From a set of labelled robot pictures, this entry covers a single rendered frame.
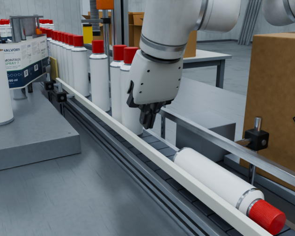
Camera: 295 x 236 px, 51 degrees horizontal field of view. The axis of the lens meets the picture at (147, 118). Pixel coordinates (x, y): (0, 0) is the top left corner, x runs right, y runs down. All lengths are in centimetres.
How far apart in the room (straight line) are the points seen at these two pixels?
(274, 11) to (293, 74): 47
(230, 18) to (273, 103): 18
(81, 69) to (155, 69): 53
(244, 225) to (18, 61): 88
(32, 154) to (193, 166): 39
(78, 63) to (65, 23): 895
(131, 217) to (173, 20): 33
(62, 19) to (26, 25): 859
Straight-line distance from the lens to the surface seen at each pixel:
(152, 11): 53
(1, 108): 88
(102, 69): 87
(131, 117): 71
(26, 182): 69
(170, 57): 54
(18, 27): 138
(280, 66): 59
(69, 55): 111
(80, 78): 106
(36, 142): 75
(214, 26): 54
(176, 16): 52
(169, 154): 65
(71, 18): 1005
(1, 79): 87
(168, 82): 60
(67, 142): 76
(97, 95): 89
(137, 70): 57
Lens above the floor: 116
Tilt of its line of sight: 19 degrees down
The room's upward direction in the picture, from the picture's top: straight up
